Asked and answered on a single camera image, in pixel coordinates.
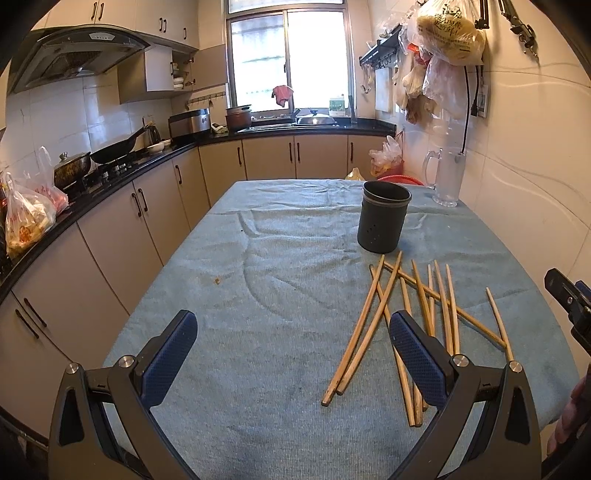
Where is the person's right hand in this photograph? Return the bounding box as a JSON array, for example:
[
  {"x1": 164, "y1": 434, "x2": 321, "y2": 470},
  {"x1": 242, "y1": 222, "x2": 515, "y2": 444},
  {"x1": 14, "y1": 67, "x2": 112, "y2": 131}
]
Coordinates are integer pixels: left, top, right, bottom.
[{"x1": 547, "y1": 373, "x2": 590, "y2": 456}]

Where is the clear glass pitcher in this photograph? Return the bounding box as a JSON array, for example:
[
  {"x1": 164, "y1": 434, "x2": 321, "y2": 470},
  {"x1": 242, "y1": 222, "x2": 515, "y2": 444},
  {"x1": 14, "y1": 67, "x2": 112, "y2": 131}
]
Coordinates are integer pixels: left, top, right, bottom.
[{"x1": 422, "y1": 148, "x2": 466, "y2": 208}]

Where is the black utensil holder cup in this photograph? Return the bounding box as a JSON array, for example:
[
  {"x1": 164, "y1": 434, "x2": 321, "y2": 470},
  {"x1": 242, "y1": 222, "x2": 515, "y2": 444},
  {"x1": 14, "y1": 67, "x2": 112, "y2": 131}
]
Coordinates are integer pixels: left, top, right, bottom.
[{"x1": 358, "y1": 181, "x2": 412, "y2": 254}]

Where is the light blue towel table cover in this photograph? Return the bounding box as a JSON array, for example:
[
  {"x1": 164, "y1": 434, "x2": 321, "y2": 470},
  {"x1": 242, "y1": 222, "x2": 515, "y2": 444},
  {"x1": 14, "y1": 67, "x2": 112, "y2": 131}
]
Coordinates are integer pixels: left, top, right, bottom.
[{"x1": 107, "y1": 180, "x2": 578, "y2": 479}]

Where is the red plastic basin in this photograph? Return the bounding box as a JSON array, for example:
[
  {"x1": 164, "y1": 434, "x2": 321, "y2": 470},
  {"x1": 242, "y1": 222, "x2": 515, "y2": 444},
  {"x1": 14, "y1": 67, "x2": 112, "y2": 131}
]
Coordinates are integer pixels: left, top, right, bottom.
[{"x1": 379, "y1": 174, "x2": 424, "y2": 186}]

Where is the plastic bag on floor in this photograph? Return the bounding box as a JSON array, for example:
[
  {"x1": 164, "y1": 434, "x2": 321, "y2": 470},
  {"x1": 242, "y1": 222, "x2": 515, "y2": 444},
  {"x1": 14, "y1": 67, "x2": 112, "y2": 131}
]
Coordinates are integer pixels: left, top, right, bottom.
[{"x1": 369, "y1": 135, "x2": 404, "y2": 178}]

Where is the plastic bag of food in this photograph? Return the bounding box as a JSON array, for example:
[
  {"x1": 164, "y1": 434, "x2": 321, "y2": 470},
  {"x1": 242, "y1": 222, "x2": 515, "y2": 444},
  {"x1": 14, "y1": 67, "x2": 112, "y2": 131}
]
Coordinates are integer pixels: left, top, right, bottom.
[{"x1": 3, "y1": 172, "x2": 56, "y2": 260}]

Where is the hanging white plastic bag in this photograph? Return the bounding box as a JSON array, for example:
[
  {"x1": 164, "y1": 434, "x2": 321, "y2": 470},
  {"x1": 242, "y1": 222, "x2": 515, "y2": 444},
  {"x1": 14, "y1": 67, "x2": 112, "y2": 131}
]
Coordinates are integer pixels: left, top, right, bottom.
[{"x1": 423, "y1": 56, "x2": 469, "y2": 120}]

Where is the steel pot with lid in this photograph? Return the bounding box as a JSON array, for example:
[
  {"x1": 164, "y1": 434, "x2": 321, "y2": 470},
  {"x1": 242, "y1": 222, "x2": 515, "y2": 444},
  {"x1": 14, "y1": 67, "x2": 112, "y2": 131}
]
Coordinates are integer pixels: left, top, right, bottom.
[{"x1": 54, "y1": 152, "x2": 92, "y2": 190}]

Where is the black wok pan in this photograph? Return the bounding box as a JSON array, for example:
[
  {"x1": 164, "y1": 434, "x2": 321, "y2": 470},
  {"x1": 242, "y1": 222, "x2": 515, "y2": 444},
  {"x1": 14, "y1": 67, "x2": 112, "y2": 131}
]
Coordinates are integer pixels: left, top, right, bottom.
[{"x1": 90, "y1": 126, "x2": 146, "y2": 165}]

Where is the hanging yellow plastic bag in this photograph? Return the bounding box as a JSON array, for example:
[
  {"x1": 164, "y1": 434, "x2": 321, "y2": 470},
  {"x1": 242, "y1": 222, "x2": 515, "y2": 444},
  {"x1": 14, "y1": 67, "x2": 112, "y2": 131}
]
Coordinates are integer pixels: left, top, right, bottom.
[{"x1": 416, "y1": 0, "x2": 487, "y2": 66}]

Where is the steel pot lid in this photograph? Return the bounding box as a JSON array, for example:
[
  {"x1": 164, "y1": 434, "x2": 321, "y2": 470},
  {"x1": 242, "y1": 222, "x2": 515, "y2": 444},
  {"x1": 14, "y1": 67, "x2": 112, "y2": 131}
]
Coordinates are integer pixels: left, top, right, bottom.
[{"x1": 297, "y1": 109, "x2": 337, "y2": 126}]

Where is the silver rice cooker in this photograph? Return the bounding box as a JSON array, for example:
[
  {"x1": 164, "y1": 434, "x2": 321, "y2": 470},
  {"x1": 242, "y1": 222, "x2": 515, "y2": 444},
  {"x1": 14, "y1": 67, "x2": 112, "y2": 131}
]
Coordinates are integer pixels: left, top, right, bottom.
[{"x1": 168, "y1": 108, "x2": 211, "y2": 140}]

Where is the brown clay pot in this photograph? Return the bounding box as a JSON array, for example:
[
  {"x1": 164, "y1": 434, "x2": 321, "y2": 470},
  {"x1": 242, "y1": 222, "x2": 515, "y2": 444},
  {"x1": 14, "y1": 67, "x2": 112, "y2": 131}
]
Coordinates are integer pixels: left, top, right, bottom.
[{"x1": 225, "y1": 105, "x2": 252, "y2": 132}]

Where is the pink cloth at window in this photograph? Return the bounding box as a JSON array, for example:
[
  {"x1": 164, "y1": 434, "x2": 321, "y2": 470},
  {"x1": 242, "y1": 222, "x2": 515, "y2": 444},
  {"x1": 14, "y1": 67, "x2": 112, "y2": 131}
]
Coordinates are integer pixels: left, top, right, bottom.
[{"x1": 271, "y1": 85, "x2": 294, "y2": 108}]

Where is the black range hood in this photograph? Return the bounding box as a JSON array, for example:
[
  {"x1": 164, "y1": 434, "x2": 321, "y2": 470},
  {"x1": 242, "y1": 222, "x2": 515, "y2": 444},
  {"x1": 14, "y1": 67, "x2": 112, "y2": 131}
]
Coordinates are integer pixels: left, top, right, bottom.
[{"x1": 7, "y1": 25, "x2": 149, "y2": 94}]

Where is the black power cable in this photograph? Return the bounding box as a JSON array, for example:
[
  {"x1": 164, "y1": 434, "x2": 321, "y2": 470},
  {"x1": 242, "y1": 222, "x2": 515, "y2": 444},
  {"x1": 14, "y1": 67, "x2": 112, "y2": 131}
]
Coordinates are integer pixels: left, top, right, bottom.
[{"x1": 459, "y1": 64, "x2": 485, "y2": 156}]

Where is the wall mounted black rack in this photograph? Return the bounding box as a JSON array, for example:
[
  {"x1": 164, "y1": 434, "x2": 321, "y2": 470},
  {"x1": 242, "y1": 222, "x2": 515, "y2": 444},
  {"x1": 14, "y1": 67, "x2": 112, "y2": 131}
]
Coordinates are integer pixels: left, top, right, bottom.
[{"x1": 359, "y1": 25, "x2": 402, "y2": 70}]

